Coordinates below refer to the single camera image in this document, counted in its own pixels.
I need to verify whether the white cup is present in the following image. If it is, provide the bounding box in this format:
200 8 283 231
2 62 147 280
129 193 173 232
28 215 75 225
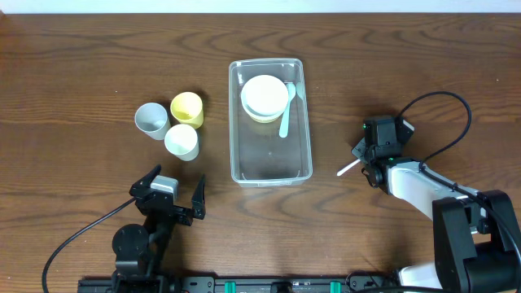
164 124 199 161

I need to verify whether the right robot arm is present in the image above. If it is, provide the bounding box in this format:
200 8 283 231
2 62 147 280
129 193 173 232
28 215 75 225
352 139 520 292

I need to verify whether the yellow cup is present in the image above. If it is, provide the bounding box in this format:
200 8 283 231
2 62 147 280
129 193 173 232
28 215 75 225
170 92 204 129

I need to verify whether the yellow bowl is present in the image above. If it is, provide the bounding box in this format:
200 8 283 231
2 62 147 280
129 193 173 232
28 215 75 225
247 110 284 124

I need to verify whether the light blue plastic spoon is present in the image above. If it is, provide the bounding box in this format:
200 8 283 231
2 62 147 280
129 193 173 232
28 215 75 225
278 83 296 138

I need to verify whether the grey cup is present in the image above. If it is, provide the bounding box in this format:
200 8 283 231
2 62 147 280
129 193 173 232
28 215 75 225
134 103 171 140

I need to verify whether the white plastic fork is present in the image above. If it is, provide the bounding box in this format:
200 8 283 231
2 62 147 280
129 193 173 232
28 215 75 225
336 159 361 177

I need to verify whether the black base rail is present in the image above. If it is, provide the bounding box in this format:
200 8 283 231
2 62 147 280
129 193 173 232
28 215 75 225
77 274 398 293

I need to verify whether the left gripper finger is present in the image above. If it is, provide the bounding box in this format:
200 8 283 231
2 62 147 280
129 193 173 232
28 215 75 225
191 174 206 220
129 164 161 196

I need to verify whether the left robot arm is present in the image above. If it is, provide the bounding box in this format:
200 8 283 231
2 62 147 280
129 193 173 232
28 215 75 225
112 165 206 293

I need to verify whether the clear plastic container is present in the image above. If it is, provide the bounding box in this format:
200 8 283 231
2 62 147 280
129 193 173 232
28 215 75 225
229 58 313 187

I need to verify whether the white bowl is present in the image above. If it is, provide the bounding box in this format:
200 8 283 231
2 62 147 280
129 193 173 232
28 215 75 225
240 75 289 116

